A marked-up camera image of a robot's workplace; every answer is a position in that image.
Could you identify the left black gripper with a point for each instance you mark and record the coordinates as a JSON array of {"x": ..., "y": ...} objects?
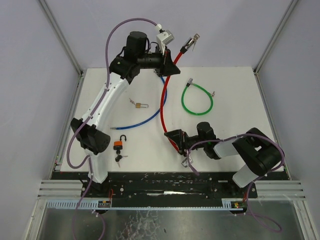
[{"x": 164, "y": 62}]

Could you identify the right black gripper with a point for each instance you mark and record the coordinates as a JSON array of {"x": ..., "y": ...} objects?
[{"x": 181, "y": 139}]

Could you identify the green cable lock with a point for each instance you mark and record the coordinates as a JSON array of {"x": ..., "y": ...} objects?
[{"x": 210, "y": 96}]

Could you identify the red cable lock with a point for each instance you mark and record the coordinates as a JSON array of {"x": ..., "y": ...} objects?
[{"x": 191, "y": 42}]

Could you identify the brass padlock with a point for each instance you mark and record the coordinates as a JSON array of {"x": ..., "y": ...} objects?
[{"x": 139, "y": 105}]

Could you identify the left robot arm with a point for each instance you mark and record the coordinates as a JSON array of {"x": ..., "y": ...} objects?
[{"x": 134, "y": 57}]

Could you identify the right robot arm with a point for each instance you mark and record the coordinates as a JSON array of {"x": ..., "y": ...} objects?
[{"x": 260, "y": 154}]

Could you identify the orange black padlock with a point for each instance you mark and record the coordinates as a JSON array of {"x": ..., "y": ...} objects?
[{"x": 118, "y": 145}]

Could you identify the black padlock keys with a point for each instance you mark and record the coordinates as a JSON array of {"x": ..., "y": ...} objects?
[{"x": 118, "y": 159}]

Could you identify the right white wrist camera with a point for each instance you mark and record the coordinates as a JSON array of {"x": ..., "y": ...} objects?
[{"x": 187, "y": 162}]

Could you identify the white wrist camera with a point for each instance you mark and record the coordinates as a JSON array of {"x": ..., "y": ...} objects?
[
  {"x": 163, "y": 38},
  {"x": 187, "y": 162}
]

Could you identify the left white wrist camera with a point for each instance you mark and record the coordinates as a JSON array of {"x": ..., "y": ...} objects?
[{"x": 163, "y": 38}]

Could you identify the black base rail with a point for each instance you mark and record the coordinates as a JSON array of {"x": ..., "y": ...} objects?
[{"x": 128, "y": 185}]

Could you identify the white slotted cable duct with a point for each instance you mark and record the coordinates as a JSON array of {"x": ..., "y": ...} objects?
[{"x": 147, "y": 203}]

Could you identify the left aluminium frame post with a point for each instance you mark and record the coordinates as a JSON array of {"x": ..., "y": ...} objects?
[{"x": 60, "y": 35}]

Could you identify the aluminium frame post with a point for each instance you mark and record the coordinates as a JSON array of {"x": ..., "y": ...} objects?
[
  {"x": 276, "y": 34},
  {"x": 60, "y": 35}
]

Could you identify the right aluminium frame post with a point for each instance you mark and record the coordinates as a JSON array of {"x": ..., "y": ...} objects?
[{"x": 276, "y": 34}]

